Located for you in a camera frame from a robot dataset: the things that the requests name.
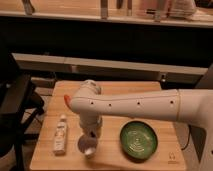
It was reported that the orange carrot toy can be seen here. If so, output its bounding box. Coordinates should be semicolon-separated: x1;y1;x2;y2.
64;95;71;109

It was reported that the wooden table board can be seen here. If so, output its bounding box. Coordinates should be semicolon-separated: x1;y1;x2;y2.
30;81;187;171

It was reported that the white ceramic cup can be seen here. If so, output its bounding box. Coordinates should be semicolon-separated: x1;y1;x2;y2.
78;135;98;158

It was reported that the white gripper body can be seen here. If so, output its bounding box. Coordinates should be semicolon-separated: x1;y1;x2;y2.
79;115;102;138

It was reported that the green ceramic bowl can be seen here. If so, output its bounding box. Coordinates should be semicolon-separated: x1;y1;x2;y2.
120;121;158;160

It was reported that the black office chair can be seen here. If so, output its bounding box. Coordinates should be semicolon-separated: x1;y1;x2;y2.
0;43;44;171

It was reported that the white lotion bottle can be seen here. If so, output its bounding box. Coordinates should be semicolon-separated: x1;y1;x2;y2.
53;115;67;155

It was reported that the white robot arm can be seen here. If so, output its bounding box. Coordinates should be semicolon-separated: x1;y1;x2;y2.
66;80;213;171

